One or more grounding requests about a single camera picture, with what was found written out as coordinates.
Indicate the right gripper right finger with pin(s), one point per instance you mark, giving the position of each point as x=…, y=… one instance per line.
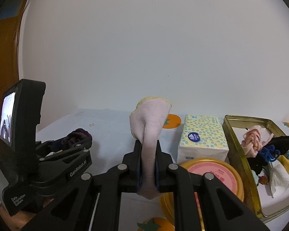
x=201, y=202

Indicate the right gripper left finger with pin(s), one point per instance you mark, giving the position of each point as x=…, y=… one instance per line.
x=92, y=202

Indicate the purple fuzzy scrunchie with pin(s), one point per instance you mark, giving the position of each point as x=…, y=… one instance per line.
x=72, y=139

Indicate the beige pink sock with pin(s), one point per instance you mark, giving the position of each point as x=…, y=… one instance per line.
x=254, y=140

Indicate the black fuzzy sock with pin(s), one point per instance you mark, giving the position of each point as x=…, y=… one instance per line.
x=276, y=147

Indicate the pink sock yellow trim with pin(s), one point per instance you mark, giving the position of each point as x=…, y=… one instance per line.
x=146, y=123

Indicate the teal small soft item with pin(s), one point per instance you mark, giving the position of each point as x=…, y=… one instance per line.
x=255, y=177

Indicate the person's left hand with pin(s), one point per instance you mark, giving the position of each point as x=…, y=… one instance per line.
x=19, y=220

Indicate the yellow round tin pink lid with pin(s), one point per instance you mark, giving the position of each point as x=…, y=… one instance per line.
x=223, y=171

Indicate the white knitted cloth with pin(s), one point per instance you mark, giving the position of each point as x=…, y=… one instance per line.
x=278, y=178

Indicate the gold metal tray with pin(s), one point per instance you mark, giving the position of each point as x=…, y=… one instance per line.
x=257, y=198

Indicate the yellow patterned tissue pack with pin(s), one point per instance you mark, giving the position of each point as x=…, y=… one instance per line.
x=202, y=137

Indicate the white persimmon print tablecloth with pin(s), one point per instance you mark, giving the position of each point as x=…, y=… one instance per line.
x=112, y=139

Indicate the yellow bow hair clip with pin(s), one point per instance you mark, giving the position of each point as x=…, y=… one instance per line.
x=285, y=162

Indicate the brown wooden door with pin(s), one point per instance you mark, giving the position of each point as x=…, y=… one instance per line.
x=10, y=22

